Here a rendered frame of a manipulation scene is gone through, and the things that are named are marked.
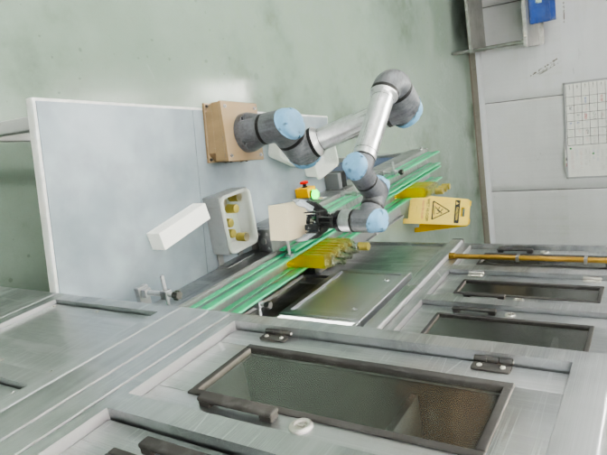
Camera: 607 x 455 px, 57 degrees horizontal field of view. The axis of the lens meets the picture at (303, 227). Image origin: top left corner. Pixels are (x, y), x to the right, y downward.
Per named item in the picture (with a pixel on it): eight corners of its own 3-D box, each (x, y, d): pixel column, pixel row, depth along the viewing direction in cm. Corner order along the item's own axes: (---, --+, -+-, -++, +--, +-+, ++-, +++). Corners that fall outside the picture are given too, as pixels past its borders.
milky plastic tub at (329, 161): (294, 147, 259) (310, 145, 254) (317, 132, 276) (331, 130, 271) (303, 181, 266) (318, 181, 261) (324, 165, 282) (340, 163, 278)
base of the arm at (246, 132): (230, 111, 206) (252, 106, 201) (256, 115, 219) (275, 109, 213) (236, 152, 207) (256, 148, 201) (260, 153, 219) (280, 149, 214)
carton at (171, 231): (146, 233, 184) (159, 233, 181) (192, 203, 202) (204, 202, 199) (153, 249, 187) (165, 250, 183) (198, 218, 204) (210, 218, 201)
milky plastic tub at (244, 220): (214, 255, 211) (232, 255, 206) (202, 198, 206) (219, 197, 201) (242, 240, 225) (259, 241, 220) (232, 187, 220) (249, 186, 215)
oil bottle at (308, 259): (286, 267, 229) (331, 269, 218) (284, 254, 228) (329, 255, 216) (294, 263, 234) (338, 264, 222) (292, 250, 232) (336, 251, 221)
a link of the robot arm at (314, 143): (275, 131, 214) (408, 70, 194) (294, 154, 225) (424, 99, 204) (275, 153, 207) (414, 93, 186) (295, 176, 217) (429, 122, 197)
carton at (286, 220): (267, 205, 190) (285, 205, 186) (294, 201, 204) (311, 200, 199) (270, 240, 192) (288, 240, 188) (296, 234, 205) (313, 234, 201)
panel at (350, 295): (204, 377, 174) (294, 395, 156) (201, 368, 174) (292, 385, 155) (340, 274, 246) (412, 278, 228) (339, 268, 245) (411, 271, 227)
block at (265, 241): (258, 252, 224) (272, 253, 220) (254, 230, 222) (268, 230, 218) (263, 249, 227) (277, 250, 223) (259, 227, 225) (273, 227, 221)
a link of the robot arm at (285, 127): (262, 106, 206) (293, 97, 199) (281, 128, 215) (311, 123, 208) (253, 130, 200) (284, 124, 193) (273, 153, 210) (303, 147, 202)
